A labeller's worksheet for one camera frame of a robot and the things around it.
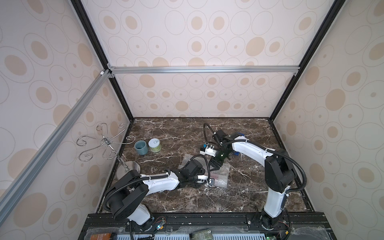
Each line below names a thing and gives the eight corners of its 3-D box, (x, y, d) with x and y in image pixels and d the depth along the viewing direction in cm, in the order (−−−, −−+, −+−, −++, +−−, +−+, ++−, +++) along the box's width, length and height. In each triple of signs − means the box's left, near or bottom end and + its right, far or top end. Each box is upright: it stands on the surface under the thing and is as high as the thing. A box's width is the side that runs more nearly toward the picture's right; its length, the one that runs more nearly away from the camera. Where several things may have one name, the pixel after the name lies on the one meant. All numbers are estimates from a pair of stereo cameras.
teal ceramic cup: (136, 155, 101) (133, 149, 95) (139, 146, 105) (136, 140, 100) (147, 155, 101) (145, 149, 95) (149, 146, 105) (147, 140, 100)
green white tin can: (149, 152, 102) (147, 147, 97) (151, 143, 107) (149, 138, 102) (160, 152, 102) (158, 147, 97) (162, 143, 107) (160, 138, 102)
